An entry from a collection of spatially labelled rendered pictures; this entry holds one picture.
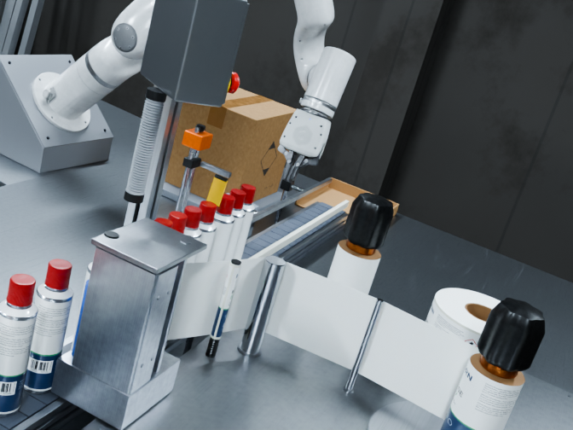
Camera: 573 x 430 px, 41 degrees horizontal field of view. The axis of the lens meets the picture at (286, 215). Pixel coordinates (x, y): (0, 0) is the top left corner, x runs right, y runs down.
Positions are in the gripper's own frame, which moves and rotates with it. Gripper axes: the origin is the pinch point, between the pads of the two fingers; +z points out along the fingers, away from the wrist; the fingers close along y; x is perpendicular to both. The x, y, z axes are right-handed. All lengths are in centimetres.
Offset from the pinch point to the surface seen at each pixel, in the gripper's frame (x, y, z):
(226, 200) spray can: -33.6, 1.0, 11.2
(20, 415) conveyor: -79, 3, 49
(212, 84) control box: -56, -1, -7
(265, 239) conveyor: 8.8, -2.3, 17.3
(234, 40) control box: -57, 1, -15
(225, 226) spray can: -31.9, 2.3, 16.2
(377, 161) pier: 225, -32, -34
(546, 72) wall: 209, 32, -102
